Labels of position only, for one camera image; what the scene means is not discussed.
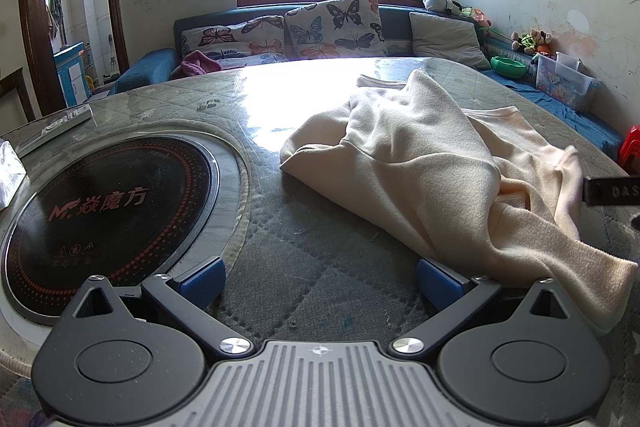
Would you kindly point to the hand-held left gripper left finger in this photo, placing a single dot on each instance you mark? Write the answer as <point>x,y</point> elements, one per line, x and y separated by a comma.
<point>202,283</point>

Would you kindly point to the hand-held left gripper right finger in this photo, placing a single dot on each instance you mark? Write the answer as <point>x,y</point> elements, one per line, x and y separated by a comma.
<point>440,283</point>

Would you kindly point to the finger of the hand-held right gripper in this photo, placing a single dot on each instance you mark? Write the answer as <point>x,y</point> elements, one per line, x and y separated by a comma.
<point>612,192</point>

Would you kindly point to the cream long-sleeved shirt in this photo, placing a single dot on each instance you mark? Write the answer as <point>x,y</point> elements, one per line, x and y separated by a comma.
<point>425,147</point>

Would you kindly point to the red plastic stool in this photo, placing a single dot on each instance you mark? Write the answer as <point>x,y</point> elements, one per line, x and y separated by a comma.
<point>631,152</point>

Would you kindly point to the clear storage box cartoon print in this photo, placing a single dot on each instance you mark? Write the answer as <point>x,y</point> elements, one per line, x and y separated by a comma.
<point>562,89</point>

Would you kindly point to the round black induction cooktop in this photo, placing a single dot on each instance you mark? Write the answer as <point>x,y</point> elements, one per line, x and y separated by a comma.
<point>110,207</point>

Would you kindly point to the small clear plastic tub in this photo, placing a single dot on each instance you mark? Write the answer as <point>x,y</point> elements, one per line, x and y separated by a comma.
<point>567,61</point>

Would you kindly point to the green plastic bowl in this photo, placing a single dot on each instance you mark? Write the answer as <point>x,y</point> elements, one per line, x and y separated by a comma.
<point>507,67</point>

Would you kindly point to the brown plush toy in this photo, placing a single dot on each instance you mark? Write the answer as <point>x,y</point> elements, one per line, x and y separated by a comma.
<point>541,37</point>

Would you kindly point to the green plush toy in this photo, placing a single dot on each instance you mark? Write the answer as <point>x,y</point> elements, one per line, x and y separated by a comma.
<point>525,43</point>

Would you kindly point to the grey remote control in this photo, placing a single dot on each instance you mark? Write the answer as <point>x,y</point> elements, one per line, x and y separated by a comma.
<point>60,124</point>

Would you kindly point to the pink cloth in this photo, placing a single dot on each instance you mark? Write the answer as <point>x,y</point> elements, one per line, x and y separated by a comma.
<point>197,64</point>

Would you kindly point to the white blue tissue pack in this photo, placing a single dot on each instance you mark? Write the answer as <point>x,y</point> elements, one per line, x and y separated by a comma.
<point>10,177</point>

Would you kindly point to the blue corner sofa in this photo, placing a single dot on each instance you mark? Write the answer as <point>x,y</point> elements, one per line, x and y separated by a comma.
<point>150,69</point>

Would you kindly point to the green orange toy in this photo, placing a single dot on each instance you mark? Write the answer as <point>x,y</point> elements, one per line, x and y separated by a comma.
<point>477,17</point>

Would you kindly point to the grey pillow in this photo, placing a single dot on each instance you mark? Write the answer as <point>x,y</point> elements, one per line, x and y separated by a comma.
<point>445,39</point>

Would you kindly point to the long butterfly print pillow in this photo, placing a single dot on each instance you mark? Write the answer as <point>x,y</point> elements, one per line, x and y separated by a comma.
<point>235,39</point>

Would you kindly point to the blue white cabinet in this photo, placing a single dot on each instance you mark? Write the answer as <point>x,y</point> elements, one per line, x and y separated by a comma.
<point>70,72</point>

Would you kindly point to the dark wooden chair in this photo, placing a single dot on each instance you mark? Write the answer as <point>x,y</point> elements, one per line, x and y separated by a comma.
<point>22,99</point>

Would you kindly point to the panda plush toy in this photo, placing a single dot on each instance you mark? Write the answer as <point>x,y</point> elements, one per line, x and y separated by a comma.
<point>435,1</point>

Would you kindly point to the square butterfly print pillow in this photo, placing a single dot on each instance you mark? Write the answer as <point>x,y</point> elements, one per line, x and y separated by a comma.
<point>335,24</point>

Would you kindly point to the brown wooden door frame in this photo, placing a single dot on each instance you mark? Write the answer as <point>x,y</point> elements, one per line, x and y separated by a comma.
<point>114,7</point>

